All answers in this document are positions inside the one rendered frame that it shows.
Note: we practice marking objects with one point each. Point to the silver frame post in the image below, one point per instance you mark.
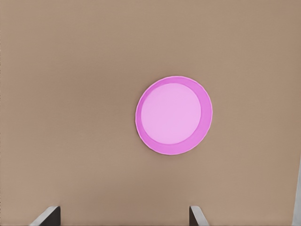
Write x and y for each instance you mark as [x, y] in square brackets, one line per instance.
[297, 195]

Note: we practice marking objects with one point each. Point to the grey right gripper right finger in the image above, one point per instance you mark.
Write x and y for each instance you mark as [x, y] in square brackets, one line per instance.
[197, 217]

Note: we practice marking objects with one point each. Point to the pink round plate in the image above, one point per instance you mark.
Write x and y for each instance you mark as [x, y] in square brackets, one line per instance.
[173, 115]

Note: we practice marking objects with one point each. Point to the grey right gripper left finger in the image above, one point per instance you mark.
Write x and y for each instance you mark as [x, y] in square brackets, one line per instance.
[48, 217]

